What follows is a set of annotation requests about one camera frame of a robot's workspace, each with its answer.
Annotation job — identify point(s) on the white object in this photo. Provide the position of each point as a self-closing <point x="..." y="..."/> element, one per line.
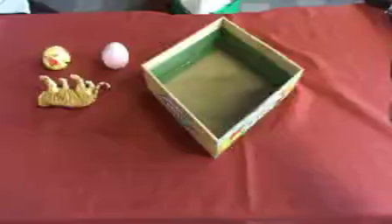
<point x="14" y="5"/>

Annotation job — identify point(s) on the yellow round chick toy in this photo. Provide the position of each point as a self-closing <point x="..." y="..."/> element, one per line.
<point x="56" y="58"/>

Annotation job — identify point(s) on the pale pink egg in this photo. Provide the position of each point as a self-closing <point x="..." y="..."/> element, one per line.
<point x="115" y="55"/>

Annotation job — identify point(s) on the open cardboard box green inside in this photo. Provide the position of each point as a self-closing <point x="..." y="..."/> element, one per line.
<point x="219" y="87"/>

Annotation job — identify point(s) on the green and white container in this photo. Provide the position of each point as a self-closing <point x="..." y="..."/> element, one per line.
<point x="204" y="6"/>

